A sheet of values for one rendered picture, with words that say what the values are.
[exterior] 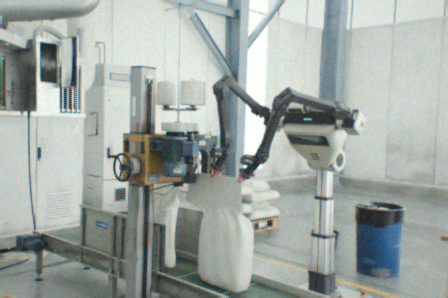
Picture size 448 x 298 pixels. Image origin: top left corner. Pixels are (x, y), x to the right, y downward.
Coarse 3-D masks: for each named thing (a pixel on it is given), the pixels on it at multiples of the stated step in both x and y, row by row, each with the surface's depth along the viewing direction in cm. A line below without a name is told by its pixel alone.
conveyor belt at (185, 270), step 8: (56, 232) 462; (64, 232) 462; (72, 232) 463; (72, 240) 433; (176, 264) 368; (184, 264) 368; (192, 264) 369; (168, 272) 349; (176, 272) 349; (184, 272) 349; (192, 272) 350; (184, 280) 332; (192, 280) 333; (200, 280) 333; (208, 288) 318; (216, 288) 318; (248, 288) 320; (256, 288) 321; (264, 288) 321; (272, 288) 322; (232, 296) 305; (240, 296) 306; (248, 296) 306; (256, 296) 307; (264, 296) 307; (272, 296) 308; (280, 296) 308; (288, 296) 309; (296, 296) 309
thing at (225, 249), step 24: (192, 192) 345; (216, 192) 330; (240, 192) 314; (216, 216) 322; (240, 216) 314; (216, 240) 319; (240, 240) 309; (216, 264) 319; (240, 264) 310; (240, 288) 312
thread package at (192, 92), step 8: (184, 80) 312; (192, 80) 310; (184, 88) 311; (192, 88) 310; (200, 88) 311; (184, 96) 311; (192, 96) 310; (200, 96) 312; (184, 104) 313; (192, 104) 310; (200, 104) 312
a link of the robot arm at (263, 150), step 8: (272, 104) 284; (272, 112) 282; (280, 112) 276; (272, 120) 283; (272, 128) 287; (264, 136) 293; (272, 136) 291; (264, 144) 294; (256, 152) 304; (264, 152) 297
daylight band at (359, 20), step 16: (224, 0) 925; (272, 0) 1024; (288, 0) 1063; (304, 0) 1104; (320, 0) 1148; (368, 0) 1123; (384, 0) 1098; (400, 0) 1074; (416, 0) 1051; (432, 0) 1030; (288, 16) 1066; (304, 16) 1107; (320, 16) 1152; (368, 16) 1123; (384, 16) 1098; (400, 16) 1074; (416, 16) 1051; (432, 16) 1030
